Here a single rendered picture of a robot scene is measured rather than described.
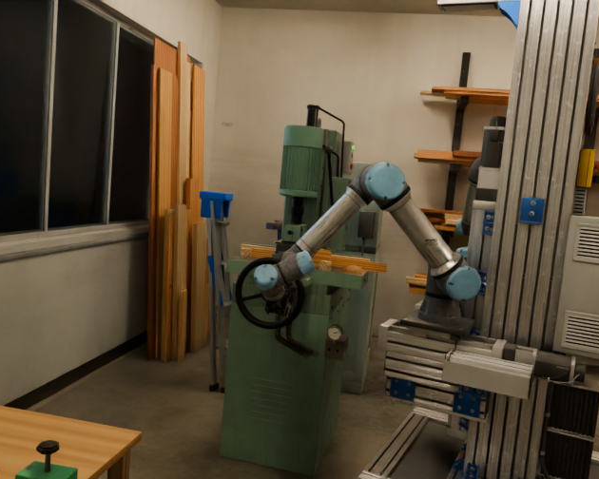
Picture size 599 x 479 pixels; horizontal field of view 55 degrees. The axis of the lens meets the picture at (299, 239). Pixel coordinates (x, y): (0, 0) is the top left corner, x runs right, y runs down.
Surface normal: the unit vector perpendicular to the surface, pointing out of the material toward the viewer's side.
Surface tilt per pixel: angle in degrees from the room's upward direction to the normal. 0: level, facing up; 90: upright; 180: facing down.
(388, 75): 90
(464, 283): 95
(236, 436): 90
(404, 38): 90
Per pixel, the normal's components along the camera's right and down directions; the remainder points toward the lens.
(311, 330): -0.24, 0.07
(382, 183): 0.02, 0.00
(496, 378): -0.44, 0.05
